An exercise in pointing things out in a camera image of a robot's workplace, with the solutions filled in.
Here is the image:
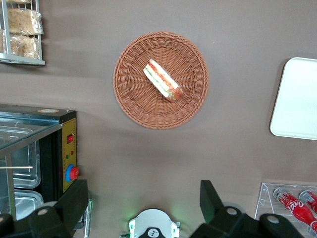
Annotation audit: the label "triangle sandwich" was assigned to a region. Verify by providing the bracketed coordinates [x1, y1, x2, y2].
[143, 59, 184, 104]

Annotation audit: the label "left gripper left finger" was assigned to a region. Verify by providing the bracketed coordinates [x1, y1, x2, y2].
[0, 179, 90, 238]

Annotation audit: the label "tray of packaged snacks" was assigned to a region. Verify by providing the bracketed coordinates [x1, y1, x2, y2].
[0, 0, 47, 66]

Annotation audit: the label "cream plastic tray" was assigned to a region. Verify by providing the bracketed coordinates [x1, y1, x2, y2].
[269, 57, 317, 141]

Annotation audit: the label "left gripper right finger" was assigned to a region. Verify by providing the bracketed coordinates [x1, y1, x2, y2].
[190, 179, 305, 238]

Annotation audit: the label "red cola bottle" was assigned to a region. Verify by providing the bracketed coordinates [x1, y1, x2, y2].
[298, 190, 317, 214]
[273, 187, 317, 233]

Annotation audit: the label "black food warmer yellow panel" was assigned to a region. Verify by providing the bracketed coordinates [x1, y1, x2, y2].
[0, 104, 93, 235]

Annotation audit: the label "round brown wicker basket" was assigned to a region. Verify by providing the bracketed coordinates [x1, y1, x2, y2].
[113, 31, 210, 130]

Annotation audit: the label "clear acrylic bottle rack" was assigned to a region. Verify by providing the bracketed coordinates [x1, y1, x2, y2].
[254, 182, 317, 238]

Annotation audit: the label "stainless steel pan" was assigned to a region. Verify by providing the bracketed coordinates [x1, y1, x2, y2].
[11, 141, 42, 189]
[13, 189, 45, 221]

